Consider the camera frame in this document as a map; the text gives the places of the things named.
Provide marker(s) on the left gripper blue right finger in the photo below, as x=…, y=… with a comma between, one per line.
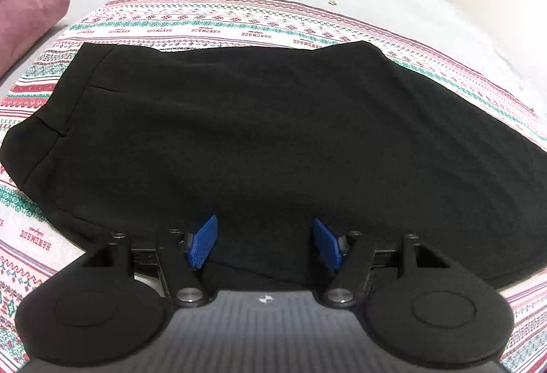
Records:
x=331, y=244

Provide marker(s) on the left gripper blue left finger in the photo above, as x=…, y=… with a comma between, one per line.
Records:
x=197, y=246

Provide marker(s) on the black pants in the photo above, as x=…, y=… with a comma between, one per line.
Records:
x=133, y=139

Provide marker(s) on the patterned pink green bedspread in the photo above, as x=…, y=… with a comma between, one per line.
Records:
x=32, y=252

